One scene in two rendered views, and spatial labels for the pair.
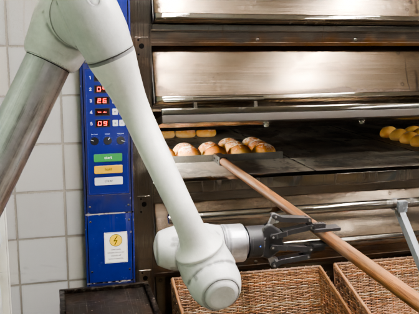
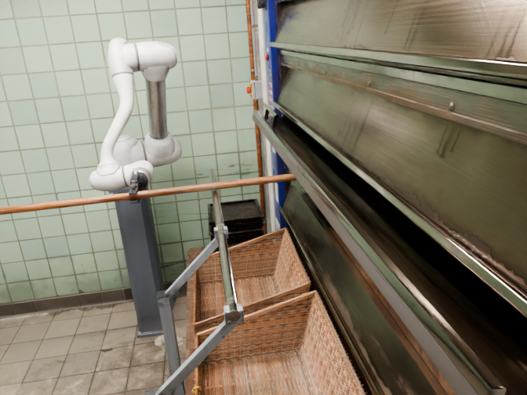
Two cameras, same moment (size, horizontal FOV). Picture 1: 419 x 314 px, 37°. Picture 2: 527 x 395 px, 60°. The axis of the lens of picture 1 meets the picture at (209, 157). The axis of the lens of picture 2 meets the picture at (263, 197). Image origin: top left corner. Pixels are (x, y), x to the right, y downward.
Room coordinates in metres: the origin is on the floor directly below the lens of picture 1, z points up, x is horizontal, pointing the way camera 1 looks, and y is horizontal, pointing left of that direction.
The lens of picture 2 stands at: (2.21, -1.95, 1.78)
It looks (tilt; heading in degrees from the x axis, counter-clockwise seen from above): 20 degrees down; 97
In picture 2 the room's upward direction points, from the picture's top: 4 degrees counter-clockwise
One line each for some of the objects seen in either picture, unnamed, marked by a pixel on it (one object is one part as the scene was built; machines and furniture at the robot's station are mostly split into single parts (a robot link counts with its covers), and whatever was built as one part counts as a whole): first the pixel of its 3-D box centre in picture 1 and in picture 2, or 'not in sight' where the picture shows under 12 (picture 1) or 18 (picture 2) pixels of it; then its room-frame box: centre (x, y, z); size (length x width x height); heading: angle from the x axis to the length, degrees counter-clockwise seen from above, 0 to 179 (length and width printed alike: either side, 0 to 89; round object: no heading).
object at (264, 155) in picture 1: (206, 149); not in sight; (2.60, 0.01, 1.20); 0.55 x 0.36 x 0.03; 105
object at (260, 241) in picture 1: (263, 240); (138, 183); (1.42, -0.13, 1.19); 0.09 x 0.07 x 0.08; 104
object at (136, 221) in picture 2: not in sight; (143, 259); (1.11, 0.47, 0.50); 0.21 x 0.21 x 1.00; 13
